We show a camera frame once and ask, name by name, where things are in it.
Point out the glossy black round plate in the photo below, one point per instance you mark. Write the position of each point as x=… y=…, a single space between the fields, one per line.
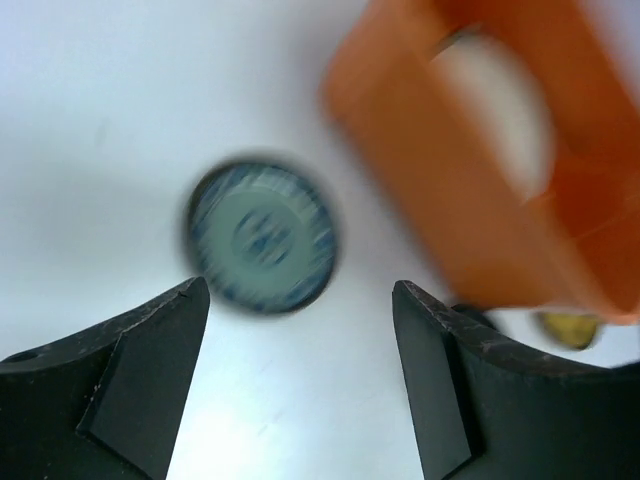
x=469 y=316

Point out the yellow patterned round plate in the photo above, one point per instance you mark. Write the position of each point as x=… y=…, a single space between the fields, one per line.
x=571 y=331

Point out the white round plate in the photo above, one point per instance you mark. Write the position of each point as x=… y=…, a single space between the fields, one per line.
x=505 y=102

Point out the orange plastic bin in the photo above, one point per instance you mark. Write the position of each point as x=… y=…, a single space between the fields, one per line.
x=573 y=244

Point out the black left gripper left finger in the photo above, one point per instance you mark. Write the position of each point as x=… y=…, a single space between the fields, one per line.
x=106 y=402

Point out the blue floral round plate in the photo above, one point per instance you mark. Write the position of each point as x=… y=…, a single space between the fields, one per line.
x=263 y=233

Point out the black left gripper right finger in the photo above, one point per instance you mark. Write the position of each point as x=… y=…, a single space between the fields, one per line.
x=485 y=406

